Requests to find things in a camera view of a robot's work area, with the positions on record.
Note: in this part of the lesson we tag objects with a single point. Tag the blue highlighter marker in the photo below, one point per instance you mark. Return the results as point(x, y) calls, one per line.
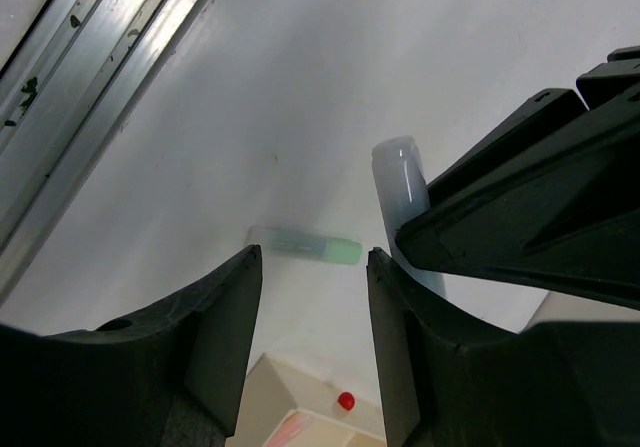
point(403, 195)

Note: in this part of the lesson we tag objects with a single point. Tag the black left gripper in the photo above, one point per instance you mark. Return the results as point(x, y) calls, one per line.
point(550, 197)

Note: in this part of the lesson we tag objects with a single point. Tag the aluminium front rail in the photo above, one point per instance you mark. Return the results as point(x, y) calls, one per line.
point(71, 85)

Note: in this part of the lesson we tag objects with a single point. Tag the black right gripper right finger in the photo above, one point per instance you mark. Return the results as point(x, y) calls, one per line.
point(447, 378)

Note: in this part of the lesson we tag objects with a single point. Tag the cream compartment organizer tray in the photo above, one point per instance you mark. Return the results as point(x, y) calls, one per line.
point(274, 390)

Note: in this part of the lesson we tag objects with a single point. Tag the small red ball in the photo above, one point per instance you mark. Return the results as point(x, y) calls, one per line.
point(346, 400)

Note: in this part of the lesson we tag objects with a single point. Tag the pink orange highlighter marker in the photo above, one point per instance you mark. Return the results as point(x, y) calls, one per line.
point(289, 429)

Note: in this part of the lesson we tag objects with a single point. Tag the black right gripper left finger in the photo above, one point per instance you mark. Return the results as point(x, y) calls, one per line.
point(169, 374)

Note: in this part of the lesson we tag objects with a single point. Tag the green highlighter marker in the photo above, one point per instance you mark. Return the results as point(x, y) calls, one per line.
point(297, 244)

